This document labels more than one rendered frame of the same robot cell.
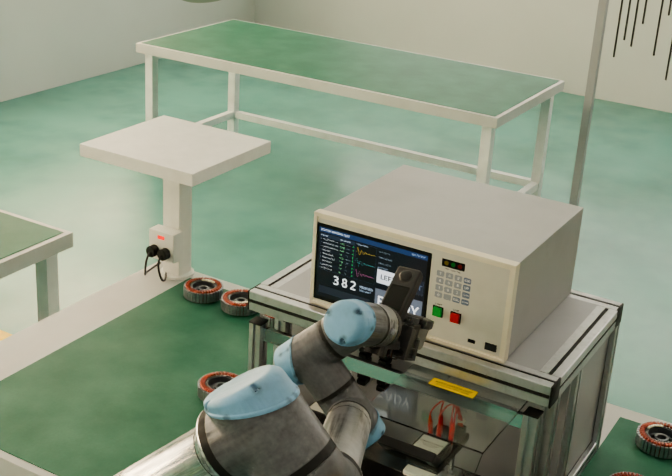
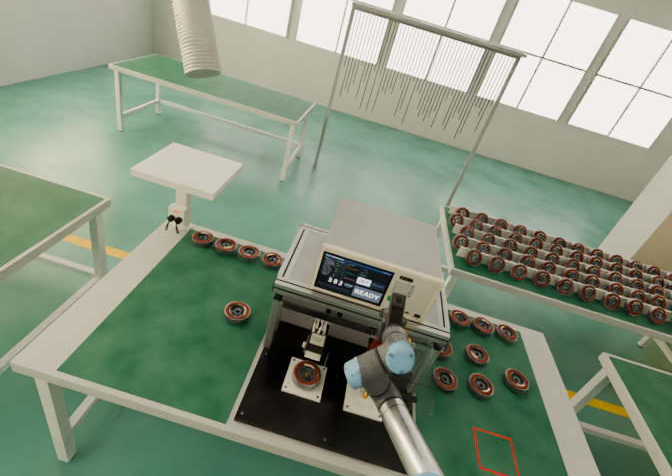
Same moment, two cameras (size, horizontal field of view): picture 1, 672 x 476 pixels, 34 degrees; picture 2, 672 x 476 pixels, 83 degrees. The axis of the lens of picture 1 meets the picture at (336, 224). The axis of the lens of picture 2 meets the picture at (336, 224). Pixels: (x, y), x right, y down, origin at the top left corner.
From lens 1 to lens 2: 1.26 m
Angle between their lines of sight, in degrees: 27
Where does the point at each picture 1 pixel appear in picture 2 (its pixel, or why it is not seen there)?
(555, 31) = (292, 71)
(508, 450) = not seen: hidden behind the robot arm
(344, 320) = (403, 361)
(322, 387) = (377, 390)
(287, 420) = not seen: outside the picture
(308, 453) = not seen: outside the picture
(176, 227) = (184, 205)
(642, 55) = (326, 86)
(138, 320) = (171, 264)
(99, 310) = (145, 258)
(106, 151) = (150, 175)
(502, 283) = (433, 289)
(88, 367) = (153, 305)
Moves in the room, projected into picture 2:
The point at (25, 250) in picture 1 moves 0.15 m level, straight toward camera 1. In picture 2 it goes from (84, 214) to (89, 230)
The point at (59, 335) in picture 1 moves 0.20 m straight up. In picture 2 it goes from (126, 281) to (124, 246)
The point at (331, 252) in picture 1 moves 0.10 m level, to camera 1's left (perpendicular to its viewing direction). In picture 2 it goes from (330, 266) to (303, 267)
